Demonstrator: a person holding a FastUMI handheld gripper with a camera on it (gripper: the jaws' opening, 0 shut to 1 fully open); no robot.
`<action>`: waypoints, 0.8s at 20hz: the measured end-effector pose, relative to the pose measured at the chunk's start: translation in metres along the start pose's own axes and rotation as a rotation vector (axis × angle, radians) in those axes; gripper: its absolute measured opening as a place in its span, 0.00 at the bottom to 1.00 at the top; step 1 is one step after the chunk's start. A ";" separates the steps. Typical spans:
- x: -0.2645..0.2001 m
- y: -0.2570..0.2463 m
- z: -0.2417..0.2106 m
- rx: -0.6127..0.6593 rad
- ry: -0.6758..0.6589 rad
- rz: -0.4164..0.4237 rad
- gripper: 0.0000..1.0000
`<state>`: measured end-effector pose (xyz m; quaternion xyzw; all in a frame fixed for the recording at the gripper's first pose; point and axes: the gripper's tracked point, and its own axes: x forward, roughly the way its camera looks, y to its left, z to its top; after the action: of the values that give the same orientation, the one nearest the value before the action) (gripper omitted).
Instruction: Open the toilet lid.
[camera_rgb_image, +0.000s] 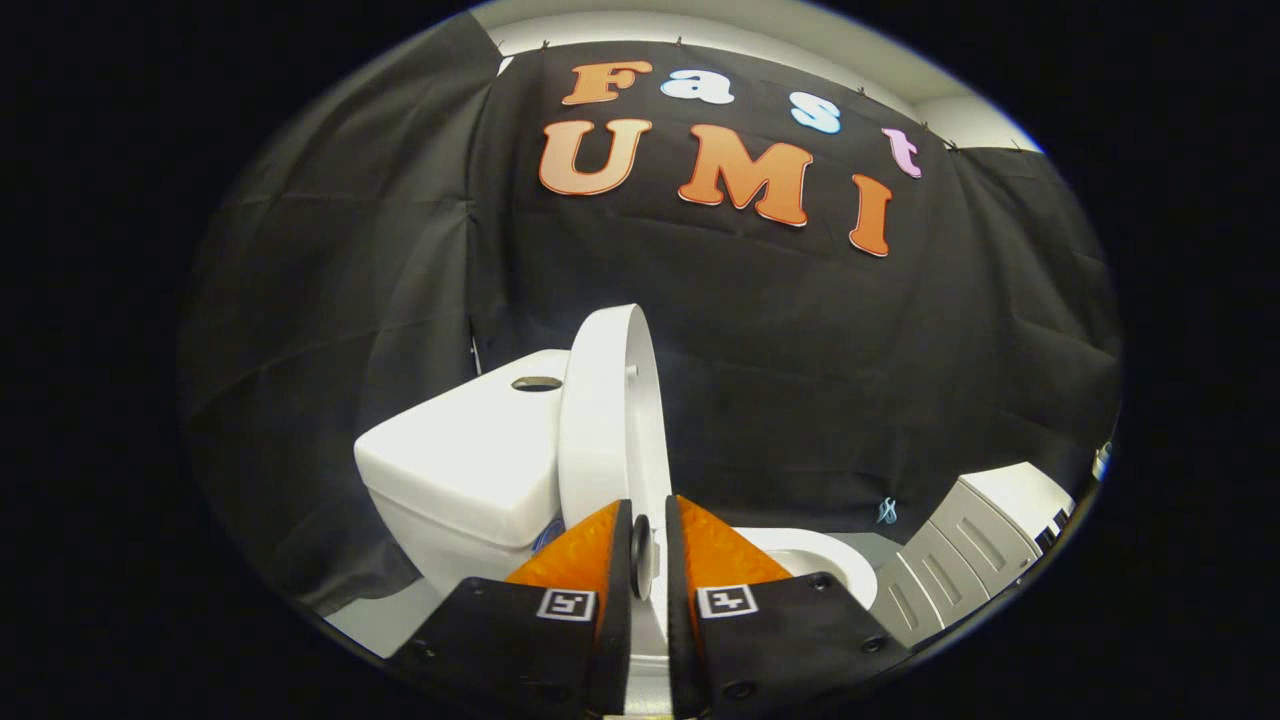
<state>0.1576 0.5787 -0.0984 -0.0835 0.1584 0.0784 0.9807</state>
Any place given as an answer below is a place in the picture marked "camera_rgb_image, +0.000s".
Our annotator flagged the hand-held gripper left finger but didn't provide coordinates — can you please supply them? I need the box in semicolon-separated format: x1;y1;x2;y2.
385;498;636;719

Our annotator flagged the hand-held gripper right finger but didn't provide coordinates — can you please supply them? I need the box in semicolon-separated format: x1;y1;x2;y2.
665;495;911;719

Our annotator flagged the white toilet lid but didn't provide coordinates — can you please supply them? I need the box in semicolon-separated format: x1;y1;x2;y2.
557;303;676;720

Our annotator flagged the white toilet seat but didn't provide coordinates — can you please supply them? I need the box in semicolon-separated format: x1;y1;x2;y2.
735;527;879;611

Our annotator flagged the white toilet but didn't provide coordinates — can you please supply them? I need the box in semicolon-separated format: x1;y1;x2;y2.
353;348;879;613

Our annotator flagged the white drawer cabinet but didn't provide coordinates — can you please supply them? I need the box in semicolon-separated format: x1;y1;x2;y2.
872;462;1076;651

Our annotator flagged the black backdrop cloth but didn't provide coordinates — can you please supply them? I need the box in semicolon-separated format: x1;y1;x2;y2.
178;15;1123;616

